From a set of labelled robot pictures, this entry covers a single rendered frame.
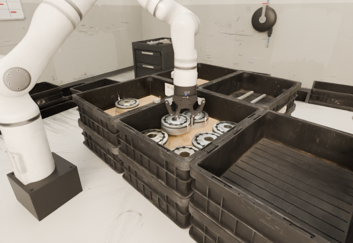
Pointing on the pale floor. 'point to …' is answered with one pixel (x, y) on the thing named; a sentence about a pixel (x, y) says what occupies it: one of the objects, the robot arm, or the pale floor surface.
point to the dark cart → (152, 57)
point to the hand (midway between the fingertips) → (184, 121)
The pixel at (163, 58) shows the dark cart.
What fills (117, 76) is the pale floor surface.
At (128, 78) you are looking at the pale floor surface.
